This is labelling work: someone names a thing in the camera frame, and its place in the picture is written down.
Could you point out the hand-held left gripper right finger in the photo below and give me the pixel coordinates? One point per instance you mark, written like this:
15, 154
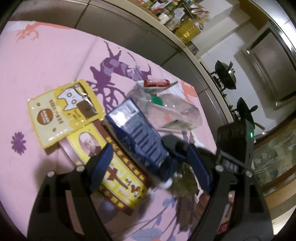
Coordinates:
199, 169

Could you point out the wooden framed glass panel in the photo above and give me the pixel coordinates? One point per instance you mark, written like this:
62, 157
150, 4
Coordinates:
270, 162

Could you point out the steel range hood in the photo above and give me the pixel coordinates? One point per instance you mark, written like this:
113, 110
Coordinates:
270, 62

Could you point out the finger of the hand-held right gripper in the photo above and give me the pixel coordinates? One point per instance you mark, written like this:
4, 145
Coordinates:
173, 143

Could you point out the red snack wrapper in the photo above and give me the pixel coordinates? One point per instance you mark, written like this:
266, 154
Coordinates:
156, 83

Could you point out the pink printed tablecloth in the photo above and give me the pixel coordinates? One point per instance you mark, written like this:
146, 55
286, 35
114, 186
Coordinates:
57, 58

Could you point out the yellow cat print snack packet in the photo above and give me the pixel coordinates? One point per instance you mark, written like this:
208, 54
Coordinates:
57, 115

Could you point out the clutter of jars and packets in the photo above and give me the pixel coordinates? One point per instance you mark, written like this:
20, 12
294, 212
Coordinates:
171, 11

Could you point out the dark crumpled wrapper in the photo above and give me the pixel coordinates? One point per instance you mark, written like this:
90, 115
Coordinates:
185, 183

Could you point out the black wok with lid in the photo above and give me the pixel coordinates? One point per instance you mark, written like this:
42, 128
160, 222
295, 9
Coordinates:
225, 74

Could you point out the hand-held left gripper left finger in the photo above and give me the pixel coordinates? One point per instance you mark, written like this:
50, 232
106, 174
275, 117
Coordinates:
101, 168

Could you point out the yellow cooking oil bottle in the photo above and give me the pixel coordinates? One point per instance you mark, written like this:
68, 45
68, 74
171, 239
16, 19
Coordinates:
187, 31

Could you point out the yellow and brown carton box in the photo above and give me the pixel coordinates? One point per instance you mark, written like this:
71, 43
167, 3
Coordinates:
124, 183

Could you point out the kitchen counter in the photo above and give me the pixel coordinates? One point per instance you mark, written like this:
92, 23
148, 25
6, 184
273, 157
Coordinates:
188, 49

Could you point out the clear plastic bottle green label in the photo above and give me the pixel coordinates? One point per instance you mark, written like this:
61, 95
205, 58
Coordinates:
175, 111

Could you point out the gas stove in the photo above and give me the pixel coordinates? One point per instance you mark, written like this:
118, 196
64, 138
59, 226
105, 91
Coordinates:
220, 85

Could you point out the dark blue packet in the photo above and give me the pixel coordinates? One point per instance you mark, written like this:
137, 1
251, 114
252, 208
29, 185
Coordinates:
138, 134

